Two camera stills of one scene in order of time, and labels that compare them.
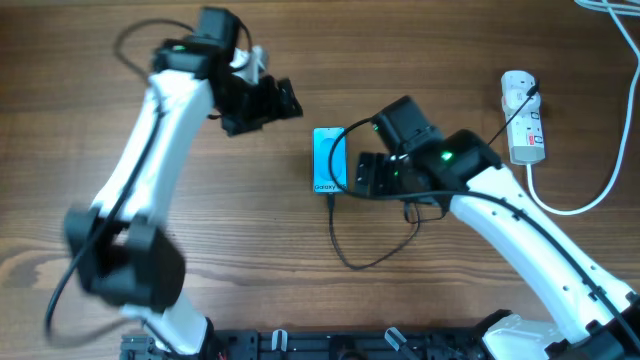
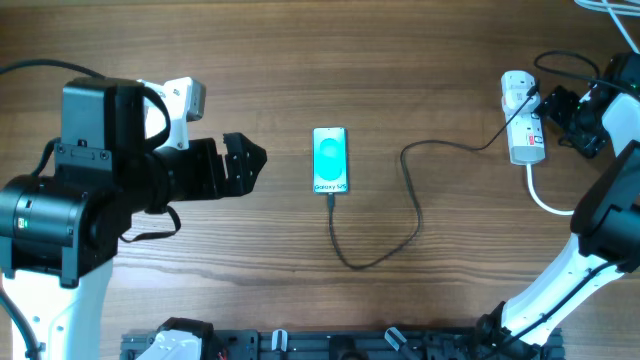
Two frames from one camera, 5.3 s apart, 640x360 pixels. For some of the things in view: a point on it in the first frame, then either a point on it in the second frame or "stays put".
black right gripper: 379,186 to 588,143
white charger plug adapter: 518,99 stays put
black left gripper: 270,110 to 211,181
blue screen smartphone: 323,139 stays put
